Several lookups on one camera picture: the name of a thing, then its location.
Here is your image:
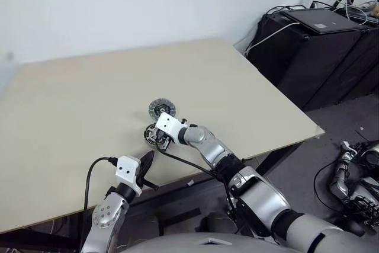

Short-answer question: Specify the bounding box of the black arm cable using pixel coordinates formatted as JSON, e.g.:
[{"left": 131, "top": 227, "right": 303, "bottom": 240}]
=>
[
  {"left": 83, "top": 156, "right": 119, "bottom": 216},
  {"left": 159, "top": 146, "right": 237, "bottom": 217}
]

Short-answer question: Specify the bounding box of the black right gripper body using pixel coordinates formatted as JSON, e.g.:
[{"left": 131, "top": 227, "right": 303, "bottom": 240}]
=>
[{"left": 155, "top": 128, "right": 172, "bottom": 151}]

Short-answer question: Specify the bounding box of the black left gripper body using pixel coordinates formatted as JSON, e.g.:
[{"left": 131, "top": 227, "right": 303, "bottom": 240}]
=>
[{"left": 134, "top": 160, "right": 159, "bottom": 192}]

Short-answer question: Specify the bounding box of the black laptop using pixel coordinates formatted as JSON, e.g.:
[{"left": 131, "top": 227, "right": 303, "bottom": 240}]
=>
[{"left": 281, "top": 8, "right": 368, "bottom": 35}]

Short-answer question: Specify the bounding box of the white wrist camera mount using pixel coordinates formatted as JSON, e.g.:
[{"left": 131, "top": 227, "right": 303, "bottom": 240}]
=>
[
  {"left": 155, "top": 113, "right": 183, "bottom": 145},
  {"left": 115, "top": 155, "right": 142, "bottom": 197}
]

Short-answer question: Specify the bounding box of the white wire bundle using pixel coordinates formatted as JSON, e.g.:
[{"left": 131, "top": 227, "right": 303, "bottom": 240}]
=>
[{"left": 322, "top": 0, "right": 379, "bottom": 25}]

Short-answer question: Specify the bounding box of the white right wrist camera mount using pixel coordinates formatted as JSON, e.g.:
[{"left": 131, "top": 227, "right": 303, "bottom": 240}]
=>
[{"left": 155, "top": 113, "right": 183, "bottom": 145}]

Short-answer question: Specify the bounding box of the silver spare robot on floor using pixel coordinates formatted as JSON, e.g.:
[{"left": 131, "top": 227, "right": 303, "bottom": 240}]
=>
[{"left": 330, "top": 140, "right": 379, "bottom": 227}]

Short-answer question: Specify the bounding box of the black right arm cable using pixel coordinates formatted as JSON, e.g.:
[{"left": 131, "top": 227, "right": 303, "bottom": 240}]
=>
[{"left": 159, "top": 146, "right": 237, "bottom": 217}]

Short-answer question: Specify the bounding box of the silver spoked rotor black rim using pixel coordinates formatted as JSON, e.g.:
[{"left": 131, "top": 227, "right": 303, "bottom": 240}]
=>
[{"left": 143, "top": 123, "right": 160, "bottom": 146}]

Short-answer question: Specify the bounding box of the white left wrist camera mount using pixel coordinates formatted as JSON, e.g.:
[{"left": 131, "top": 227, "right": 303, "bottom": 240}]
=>
[{"left": 115, "top": 155, "right": 142, "bottom": 197}]

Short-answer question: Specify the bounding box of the black floor cable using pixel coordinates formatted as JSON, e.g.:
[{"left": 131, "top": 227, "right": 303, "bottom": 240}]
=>
[{"left": 313, "top": 161, "right": 341, "bottom": 210}]

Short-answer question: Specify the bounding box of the large black equipment case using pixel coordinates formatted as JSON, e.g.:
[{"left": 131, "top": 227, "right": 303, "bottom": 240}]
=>
[{"left": 246, "top": 9, "right": 371, "bottom": 112}]

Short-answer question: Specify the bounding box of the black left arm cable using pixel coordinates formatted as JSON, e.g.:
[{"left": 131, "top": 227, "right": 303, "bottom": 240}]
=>
[{"left": 83, "top": 156, "right": 119, "bottom": 216}]

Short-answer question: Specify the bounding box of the round metal wheel part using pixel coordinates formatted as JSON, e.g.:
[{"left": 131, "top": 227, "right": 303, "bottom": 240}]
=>
[{"left": 147, "top": 97, "right": 176, "bottom": 118}]

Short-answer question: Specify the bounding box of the black gear part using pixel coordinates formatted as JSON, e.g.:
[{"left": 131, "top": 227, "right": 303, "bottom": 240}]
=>
[{"left": 141, "top": 121, "right": 166, "bottom": 148}]

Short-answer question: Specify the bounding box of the grey robot torso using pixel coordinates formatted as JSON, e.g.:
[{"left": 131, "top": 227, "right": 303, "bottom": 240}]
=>
[{"left": 120, "top": 232, "right": 282, "bottom": 253}]

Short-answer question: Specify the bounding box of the white cable on case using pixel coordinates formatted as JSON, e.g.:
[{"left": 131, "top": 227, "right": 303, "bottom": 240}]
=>
[{"left": 247, "top": 21, "right": 300, "bottom": 56}]

